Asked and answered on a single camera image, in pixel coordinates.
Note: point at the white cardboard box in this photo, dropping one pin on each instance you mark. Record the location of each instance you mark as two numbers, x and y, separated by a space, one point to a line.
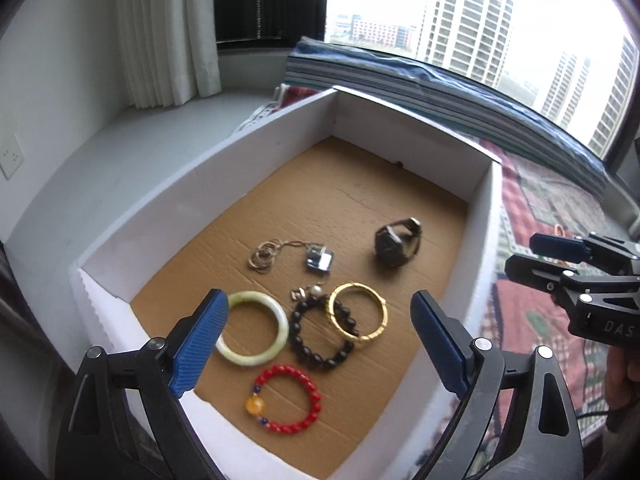
375 185

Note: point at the person's right hand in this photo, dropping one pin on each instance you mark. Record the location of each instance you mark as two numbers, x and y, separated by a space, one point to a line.
622 377

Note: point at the patchwork plaid blanket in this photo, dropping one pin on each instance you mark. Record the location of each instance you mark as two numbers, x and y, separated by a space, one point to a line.
530 200

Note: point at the pearl charm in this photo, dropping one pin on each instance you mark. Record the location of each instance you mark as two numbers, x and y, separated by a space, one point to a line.
315 290

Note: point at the white curtain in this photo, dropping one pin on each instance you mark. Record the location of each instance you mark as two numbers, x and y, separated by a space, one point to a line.
165 35

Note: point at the dark wristwatch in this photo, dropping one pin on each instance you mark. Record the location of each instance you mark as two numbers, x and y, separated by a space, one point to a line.
392 247

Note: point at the folded blue striped mat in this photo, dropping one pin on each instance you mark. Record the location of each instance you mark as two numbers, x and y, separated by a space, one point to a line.
400 72

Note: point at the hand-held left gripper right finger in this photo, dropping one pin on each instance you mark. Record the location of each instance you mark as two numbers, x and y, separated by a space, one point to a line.
440 345

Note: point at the dark window blind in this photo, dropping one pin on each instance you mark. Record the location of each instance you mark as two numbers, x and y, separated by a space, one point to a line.
270 0

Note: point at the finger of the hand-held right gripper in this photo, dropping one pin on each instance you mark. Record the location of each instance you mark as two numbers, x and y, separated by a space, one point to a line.
535 269
560 247

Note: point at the pale green jade bangle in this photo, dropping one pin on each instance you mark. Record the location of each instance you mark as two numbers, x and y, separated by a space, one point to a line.
281 325

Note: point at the gold bangle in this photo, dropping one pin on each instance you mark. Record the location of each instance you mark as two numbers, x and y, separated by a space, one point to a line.
350 287

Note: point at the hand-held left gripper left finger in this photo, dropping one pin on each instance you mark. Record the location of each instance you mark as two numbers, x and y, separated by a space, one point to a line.
200 345

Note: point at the white wall socket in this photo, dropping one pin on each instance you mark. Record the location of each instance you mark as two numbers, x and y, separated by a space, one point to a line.
10 156

